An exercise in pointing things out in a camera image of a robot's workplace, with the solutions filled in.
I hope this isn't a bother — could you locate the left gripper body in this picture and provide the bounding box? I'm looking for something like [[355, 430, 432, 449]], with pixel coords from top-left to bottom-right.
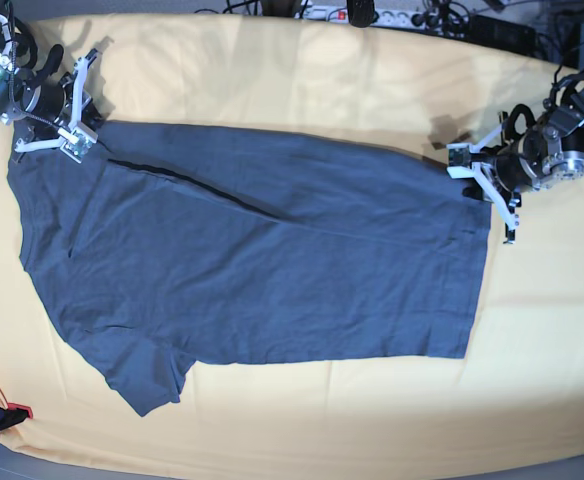
[[461, 112, 521, 244]]

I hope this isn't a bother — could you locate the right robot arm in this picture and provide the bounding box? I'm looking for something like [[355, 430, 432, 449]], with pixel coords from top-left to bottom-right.
[[0, 1, 103, 163]]

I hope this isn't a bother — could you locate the white power strip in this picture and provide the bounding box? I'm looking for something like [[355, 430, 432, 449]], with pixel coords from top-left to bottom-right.
[[295, 1, 440, 31]]

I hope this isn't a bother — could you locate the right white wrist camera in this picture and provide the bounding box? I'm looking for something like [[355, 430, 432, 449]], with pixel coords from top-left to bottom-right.
[[59, 122, 98, 164]]

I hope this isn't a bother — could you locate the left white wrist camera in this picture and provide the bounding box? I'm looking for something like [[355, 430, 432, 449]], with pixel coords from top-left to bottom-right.
[[446, 143, 482, 179]]

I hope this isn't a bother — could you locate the blue-grey T-shirt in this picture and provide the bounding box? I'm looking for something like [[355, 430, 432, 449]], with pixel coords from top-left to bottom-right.
[[7, 122, 491, 415]]

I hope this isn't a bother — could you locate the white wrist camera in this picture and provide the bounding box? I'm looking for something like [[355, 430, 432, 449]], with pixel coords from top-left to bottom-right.
[[59, 122, 98, 164], [446, 143, 482, 179]]

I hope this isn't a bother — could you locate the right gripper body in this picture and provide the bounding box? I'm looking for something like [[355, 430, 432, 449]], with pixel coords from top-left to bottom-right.
[[13, 48, 103, 156]]

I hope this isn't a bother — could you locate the black round camera pole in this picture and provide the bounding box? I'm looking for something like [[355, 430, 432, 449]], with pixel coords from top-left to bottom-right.
[[346, 0, 376, 28]]

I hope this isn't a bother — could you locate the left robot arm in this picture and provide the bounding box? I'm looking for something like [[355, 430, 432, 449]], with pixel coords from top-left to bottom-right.
[[446, 69, 584, 244]]

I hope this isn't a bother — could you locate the yellow table cloth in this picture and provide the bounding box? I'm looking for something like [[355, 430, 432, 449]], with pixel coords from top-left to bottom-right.
[[0, 14, 584, 479]]

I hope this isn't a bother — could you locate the black power adapter box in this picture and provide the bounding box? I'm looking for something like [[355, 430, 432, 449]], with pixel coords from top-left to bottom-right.
[[466, 15, 536, 56]]

